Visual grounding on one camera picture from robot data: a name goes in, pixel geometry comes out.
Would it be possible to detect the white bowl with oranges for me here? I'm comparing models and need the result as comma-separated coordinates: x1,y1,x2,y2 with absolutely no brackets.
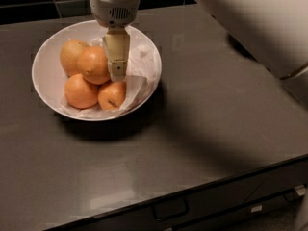
32,20,148,117

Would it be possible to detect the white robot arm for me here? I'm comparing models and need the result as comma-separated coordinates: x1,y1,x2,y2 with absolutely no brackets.
90,0,308,80

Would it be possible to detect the white paper liner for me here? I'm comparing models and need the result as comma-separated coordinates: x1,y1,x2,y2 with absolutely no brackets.
60,37,162,121

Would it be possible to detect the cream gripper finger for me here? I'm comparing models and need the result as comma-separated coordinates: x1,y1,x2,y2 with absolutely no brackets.
103,27,130,82

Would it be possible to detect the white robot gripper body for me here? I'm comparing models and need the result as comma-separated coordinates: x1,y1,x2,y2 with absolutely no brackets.
90,0,141,28

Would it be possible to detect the lower drawer with metal handle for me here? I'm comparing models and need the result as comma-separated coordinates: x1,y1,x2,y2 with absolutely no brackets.
172,184,307,231

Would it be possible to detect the orange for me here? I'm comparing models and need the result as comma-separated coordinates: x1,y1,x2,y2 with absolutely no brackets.
98,81,126,111
77,46,110,85
60,39,89,76
64,74,99,109

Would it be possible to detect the dark drawer front with handle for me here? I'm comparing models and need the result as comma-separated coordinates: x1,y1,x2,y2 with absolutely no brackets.
47,154,308,231

